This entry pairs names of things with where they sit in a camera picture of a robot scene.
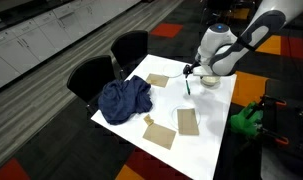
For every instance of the white cabinet row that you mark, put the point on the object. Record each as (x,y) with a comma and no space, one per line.
(24,46)

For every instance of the crumpled blue cloth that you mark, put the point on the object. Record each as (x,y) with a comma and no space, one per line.
(124,100)

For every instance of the large brown paper napkin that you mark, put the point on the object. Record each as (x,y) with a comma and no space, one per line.
(159,135)

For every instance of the brown napkin on plate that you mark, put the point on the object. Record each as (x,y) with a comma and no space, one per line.
(187,121)

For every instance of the small crumpled brown paper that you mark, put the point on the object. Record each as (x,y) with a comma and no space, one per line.
(148,120)

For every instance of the white ceramic bowl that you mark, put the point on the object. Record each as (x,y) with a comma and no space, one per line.
(210,81)

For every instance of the brown napkin beside cloth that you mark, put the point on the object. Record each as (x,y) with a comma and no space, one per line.
(157,80)

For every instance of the black chair with metal legs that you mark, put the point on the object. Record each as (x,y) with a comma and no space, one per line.
(129,46)

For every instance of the green plastic bag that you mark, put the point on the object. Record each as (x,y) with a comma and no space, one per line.
(244,123)

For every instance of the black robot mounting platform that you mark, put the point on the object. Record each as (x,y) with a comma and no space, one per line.
(291,120)

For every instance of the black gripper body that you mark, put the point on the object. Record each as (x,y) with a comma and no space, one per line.
(191,67)

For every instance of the black chair behind cloth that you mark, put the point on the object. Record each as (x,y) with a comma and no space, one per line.
(91,76)

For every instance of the bare white plate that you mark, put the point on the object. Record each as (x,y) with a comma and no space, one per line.
(173,70)

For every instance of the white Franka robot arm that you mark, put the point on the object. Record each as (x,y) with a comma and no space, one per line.
(224,40)

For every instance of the green pen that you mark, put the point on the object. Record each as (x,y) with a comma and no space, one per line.
(188,88)

